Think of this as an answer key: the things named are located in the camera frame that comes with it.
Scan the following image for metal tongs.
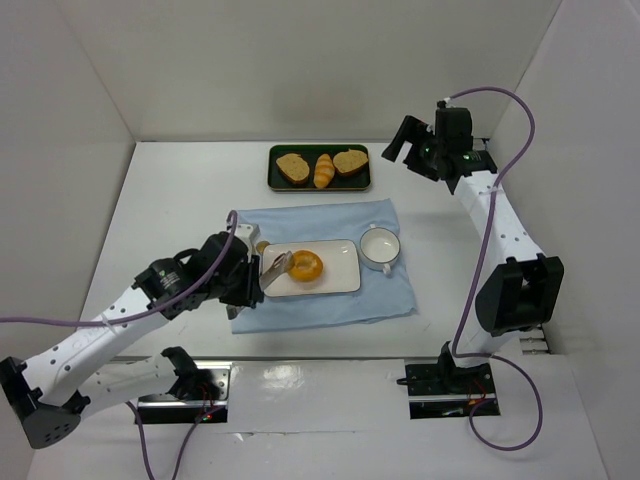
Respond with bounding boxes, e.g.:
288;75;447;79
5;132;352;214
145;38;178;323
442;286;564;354
259;251;294;292

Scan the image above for orange bagel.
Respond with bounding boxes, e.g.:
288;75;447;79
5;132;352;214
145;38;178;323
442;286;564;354
288;250;324;283

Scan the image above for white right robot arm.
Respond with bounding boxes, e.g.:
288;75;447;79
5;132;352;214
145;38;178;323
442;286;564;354
382;102;564;394

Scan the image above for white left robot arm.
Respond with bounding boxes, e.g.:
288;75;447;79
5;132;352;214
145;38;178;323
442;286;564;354
1;224;264;449

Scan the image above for brown bread slice right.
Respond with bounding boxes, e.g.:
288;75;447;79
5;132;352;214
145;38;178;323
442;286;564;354
333;149;369;176

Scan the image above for brown bread slice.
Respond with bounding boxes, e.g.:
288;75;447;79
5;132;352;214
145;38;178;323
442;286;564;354
333;149;369;176
276;153;311;185

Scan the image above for small yellow bread roll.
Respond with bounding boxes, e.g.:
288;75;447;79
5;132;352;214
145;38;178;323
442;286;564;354
313;154;335;189

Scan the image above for brown bread slice left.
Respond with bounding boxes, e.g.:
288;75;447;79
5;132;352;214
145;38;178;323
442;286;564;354
276;153;311;185

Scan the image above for dark green serving tray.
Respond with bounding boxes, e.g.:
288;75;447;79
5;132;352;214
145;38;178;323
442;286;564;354
267;144;371;192

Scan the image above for white rectangular plate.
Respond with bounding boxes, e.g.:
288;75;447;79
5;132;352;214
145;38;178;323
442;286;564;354
262;239;361;298

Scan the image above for light blue cloth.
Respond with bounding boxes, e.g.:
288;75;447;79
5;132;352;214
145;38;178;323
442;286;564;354
231;199;417;334

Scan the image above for gold spoon green handle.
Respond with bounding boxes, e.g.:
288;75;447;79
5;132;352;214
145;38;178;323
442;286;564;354
255;241;270;255

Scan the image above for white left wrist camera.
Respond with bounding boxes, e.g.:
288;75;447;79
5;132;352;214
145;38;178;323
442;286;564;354
235;223;261;249

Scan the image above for white bowl with handles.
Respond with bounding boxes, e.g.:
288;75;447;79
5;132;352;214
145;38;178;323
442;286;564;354
359;224;401;277

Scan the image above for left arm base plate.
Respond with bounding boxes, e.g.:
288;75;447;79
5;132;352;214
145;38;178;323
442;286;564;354
134;360;232;425

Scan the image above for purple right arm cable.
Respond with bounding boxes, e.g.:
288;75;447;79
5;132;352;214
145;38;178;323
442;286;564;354
444;87;544;454

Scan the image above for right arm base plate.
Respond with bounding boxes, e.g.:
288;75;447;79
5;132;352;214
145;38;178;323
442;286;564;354
396;363;500;420

